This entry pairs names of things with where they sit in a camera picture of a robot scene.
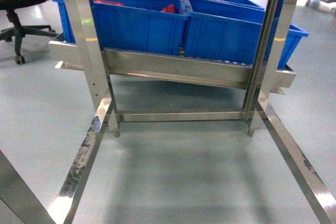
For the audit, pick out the large blue plastic bin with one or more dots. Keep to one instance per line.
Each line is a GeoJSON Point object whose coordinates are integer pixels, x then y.
{"type": "Point", "coordinates": [222, 31]}

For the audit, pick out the stainless steel flow rack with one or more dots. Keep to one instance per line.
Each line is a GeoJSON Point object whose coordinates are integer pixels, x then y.
{"type": "Point", "coordinates": [97, 65]}

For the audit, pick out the black office chair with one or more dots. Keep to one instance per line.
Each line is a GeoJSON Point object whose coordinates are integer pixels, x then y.
{"type": "Point", "coordinates": [18, 31]}

